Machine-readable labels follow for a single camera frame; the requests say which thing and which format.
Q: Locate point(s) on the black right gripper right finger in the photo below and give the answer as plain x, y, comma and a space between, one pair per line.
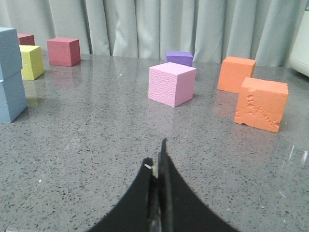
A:
180, 209

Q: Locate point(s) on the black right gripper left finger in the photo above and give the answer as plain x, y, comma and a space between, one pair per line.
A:
138, 209

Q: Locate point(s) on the smooth light blue foam cube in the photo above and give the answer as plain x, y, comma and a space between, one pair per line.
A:
12, 98

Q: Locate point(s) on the textured light blue foam cube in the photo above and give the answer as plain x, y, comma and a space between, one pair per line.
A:
10, 56

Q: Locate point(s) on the pink foam cube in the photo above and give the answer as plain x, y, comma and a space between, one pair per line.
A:
171, 83

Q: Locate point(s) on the dented orange foam cube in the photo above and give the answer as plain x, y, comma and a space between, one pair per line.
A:
261, 104

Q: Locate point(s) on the orange foam cube far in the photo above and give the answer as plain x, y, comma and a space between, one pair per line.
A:
233, 72

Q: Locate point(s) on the purple foam cube right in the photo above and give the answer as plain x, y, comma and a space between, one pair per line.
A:
179, 57

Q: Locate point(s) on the red foam cube near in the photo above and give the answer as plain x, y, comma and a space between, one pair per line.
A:
63, 51

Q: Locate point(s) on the red foam cube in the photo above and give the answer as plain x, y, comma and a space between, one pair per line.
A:
63, 51
26, 39

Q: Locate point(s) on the yellow foam cube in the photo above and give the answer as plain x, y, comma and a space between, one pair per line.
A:
32, 62

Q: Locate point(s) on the white appliance at right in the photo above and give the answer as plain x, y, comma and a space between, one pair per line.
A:
299, 57

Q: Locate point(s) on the grey curtain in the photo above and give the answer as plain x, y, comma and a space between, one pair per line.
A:
211, 30

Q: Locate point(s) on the red foam cube far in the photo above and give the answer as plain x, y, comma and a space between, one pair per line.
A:
26, 39

